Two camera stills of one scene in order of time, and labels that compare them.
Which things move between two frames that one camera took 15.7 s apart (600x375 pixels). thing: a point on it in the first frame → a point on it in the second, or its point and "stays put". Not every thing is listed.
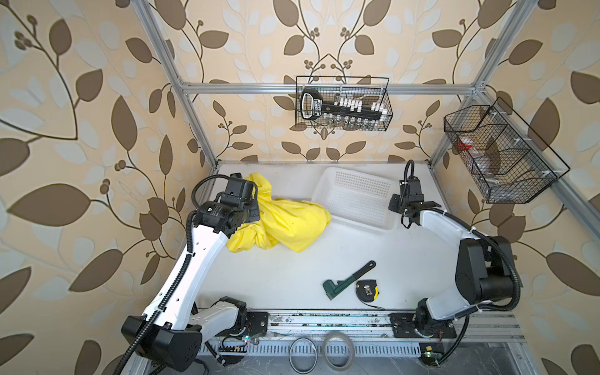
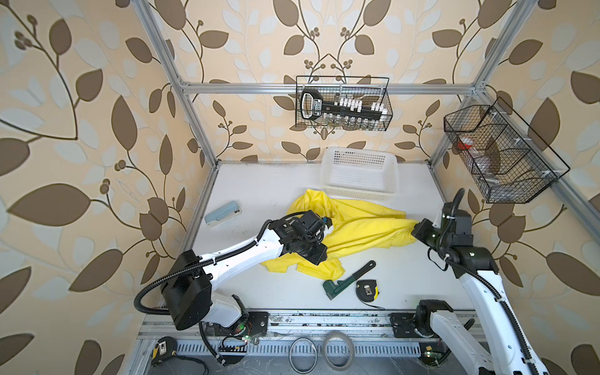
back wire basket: x=343 y=103 stays put
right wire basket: x=502 y=156 stays put
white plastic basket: x=359 y=198 → x=359 y=173
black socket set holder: x=312 y=106 stays put
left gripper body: x=249 y=211 → x=312 y=250
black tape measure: x=366 y=290 stays put
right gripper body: x=397 y=205 → x=430 y=235
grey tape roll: x=337 y=333 stays put
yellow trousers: x=290 y=223 → x=353 y=227
